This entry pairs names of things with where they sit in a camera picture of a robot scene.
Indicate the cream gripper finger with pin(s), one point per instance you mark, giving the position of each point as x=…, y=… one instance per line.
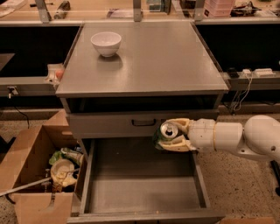
x=178, y=144
x=183, y=124

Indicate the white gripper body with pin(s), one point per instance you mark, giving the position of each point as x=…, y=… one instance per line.
x=201, y=134

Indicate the green soda can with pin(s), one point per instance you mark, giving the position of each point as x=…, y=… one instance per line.
x=165, y=133

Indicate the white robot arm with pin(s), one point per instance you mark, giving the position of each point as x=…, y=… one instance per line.
x=257, y=139

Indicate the open grey lower drawer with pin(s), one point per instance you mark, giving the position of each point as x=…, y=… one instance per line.
x=128, y=181

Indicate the closed grey upper drawer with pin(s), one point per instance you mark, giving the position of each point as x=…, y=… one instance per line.
x=128, y=124

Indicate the grey metal drawer cabinet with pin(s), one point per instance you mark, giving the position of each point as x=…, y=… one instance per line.
x=159, y=66

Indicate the white power strip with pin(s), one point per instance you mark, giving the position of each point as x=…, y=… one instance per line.
x=260, y=72

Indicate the black stand leg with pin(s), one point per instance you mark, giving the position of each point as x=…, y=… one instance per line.
x=276, y=169

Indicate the white ceramic bowl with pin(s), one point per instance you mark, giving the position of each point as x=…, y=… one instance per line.
x=106, y=43

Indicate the pink storage box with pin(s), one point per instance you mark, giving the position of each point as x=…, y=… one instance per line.
x=218, y=8

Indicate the crumpled bags in box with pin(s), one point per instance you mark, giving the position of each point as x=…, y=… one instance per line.
x=63, y=166

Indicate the grey metal rod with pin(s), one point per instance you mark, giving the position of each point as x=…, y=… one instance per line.
x=16, y=189

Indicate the brown cardboard box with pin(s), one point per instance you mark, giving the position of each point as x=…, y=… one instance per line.
x=27, y=161

